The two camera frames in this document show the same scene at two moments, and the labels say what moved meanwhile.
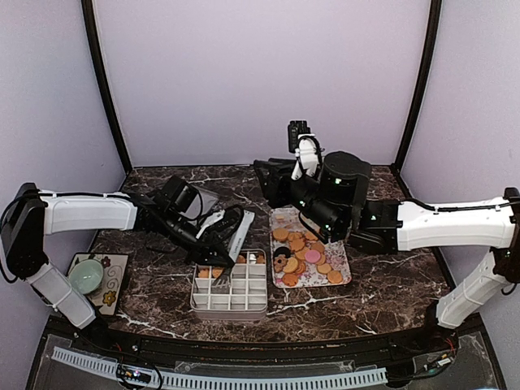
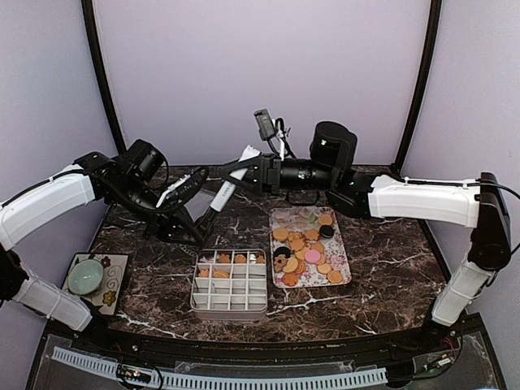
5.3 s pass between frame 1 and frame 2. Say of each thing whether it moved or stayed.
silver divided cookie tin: stayed
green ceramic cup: stayed
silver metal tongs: moved
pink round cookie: stayed
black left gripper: moved
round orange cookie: stayed
